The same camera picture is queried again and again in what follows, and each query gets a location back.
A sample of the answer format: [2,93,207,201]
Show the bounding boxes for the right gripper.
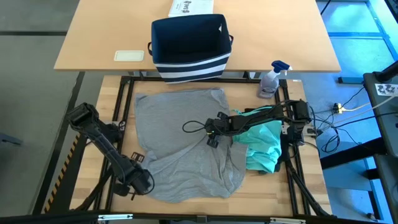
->
[204,111,236,148]

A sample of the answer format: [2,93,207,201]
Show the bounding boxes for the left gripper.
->
[112,152,155,197]

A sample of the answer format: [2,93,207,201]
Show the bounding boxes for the grey garment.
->
[133,88,249,205]

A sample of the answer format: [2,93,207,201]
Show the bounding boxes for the teal garment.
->
[230,105,283,174]

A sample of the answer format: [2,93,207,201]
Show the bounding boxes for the navy white striped fabric bin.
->
[147,13,234,85]

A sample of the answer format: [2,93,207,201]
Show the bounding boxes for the black garment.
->
[244,107,290,174]

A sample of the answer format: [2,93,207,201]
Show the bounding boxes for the Dawn spray bottle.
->
[256,60,293,100]

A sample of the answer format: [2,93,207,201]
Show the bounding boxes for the hazard striped black base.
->
[32,127,83,215]

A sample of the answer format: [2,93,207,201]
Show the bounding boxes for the white rectangular label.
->
[113,50,146,62]

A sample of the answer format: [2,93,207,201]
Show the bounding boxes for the black front crossbar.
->
[0,210,398,224]

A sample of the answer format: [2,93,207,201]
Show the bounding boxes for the white printed cardboard box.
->
[168,0,215,18]

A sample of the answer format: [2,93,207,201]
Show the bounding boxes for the grey chair leg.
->
[0,131,24,146]

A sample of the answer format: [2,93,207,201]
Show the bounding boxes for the light wooden table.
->
[53,0,342,73]

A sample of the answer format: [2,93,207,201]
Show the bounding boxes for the black equipment cart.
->
[363,60,398,224]

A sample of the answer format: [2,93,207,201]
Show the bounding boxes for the white paper with black marks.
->
[374,83,398,97]

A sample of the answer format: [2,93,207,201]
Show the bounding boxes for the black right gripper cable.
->
[182,120,208,134]

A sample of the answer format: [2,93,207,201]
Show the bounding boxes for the silver metal bracket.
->
[97,213,134,222]
[269,217,307,224]

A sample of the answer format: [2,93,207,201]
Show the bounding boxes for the black metal table frame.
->
[73,75,332,218]

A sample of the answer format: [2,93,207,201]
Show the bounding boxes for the black floor cables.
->
[309,85,398,154]

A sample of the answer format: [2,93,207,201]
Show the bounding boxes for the white cable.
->
[341,94,398,113]

